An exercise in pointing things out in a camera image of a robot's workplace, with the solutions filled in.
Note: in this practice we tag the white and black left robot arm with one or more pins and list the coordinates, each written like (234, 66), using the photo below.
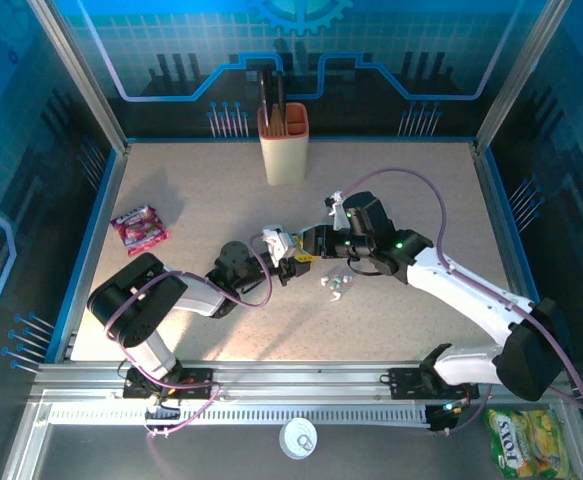
(196, 295)

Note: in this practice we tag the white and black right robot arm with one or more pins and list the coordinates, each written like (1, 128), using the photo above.
(461, 290)

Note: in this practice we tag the beige utensil holder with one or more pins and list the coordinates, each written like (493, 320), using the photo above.
(286, 160)

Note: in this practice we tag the purple candy bag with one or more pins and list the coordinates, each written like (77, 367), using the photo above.
(138, 231)

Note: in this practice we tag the white pull-tab can lid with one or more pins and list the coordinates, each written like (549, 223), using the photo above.
(291, 437)

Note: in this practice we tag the yellow green candy bag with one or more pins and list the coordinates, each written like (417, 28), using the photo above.
(526, 440)

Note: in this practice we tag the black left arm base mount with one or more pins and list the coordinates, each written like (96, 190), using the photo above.
(196, 382)

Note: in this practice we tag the aluminium mounting rail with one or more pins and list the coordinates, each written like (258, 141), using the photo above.
(296, 380)

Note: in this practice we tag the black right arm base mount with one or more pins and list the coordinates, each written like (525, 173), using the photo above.
(406, 382)

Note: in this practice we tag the aluminium frame post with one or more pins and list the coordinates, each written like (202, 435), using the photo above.
(520, 75)
(82, 75)

